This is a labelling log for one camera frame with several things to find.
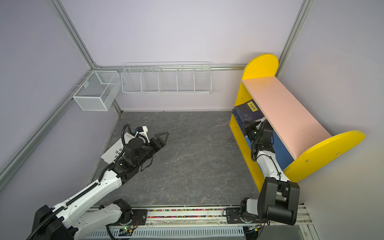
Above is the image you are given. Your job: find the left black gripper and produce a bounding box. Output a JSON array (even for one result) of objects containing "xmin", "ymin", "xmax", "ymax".
[{"xmin": 135, "ymin": 131, "xmax": 169, "ymax": 168}]

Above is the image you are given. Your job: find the dark blue thin book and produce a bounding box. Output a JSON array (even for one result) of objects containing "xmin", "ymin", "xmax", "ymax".
[{"xmin": 232, "ymin": 99, "xmax": 264, "ymax": 130}]

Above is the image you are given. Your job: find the white paper file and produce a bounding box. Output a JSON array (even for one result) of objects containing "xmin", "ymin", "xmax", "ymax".
[{"xmin": 101, "ymin": 140, "xmax": 123, "ymax": 164}]

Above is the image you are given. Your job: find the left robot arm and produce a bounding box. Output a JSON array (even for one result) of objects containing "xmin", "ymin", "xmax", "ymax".
[{"xmin": 27, "ymin": 124, "xmax": 169, "ymax": 240}]

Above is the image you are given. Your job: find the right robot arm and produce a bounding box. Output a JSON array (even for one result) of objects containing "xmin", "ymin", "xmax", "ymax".
[{"xmin": 240, "ymin": 118, "xmax": 300, "ymax": 226}]

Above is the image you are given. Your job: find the yellow pink blue shelf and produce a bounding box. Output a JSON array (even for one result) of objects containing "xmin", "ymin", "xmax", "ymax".
[{"xmin": 235, "ymin": 54, "xmax": 366, "ymax": 183}]

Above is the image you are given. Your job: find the white mesh basket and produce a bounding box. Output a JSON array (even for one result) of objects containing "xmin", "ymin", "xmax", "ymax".
[{"xmin": 73, "ymin": 71, "xmax": 121, "ymax": 112}]

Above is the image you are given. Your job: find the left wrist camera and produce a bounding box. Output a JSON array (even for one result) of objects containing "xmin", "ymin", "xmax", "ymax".
[{"xmin": 134, "ymin": 126, "xmax": 150, "ymax": 144}]

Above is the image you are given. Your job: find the white wire wall rack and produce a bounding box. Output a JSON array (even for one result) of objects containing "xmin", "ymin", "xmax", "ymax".
[{"xmin": 121, "ymin": 62, "xmax": 212, "ymax": 94}]

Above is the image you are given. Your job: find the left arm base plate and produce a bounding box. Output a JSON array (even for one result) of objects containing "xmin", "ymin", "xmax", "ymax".
[{"xmin": 109, "ymin": 209, "xmax": 148, "ymax": 226}]

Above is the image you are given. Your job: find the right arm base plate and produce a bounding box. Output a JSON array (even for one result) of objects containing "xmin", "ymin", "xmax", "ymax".
[{"xmin": 223, "ymin": 207, "xmax": 266, "ymax": 224}]

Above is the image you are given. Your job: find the aluminium front rail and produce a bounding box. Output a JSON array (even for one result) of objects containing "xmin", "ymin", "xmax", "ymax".
[{"xmin": 73, "ymin": 205, "xmax": 319, "ymax": 240}]

